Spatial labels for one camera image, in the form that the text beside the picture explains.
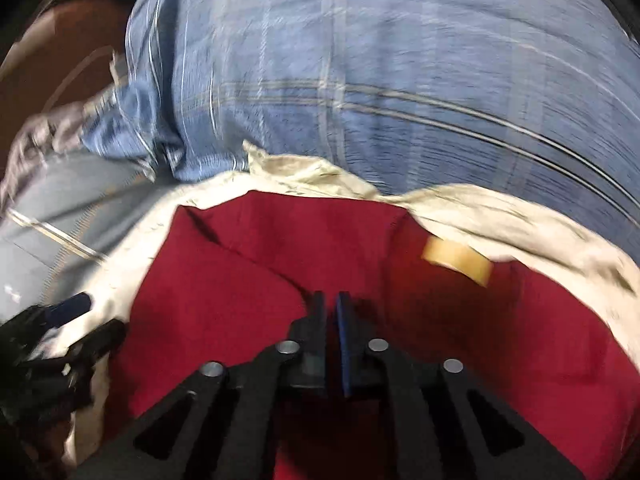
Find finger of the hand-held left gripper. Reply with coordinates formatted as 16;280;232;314
60;319;127;376
30;291;94;333

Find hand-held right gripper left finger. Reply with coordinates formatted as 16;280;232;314
75;290;331;480

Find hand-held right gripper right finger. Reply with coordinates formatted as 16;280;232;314
336;291;586;480

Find dark red garment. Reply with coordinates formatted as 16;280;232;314
107;195;640;480

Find grey cloth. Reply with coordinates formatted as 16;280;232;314
0;150;156;321

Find cream leaf-print pillow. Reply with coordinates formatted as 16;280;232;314
65;140;640;461

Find brown wooden furniture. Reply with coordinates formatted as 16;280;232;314
0;0;133;171

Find blue plaid pillow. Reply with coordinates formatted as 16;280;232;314
82;0;640;221

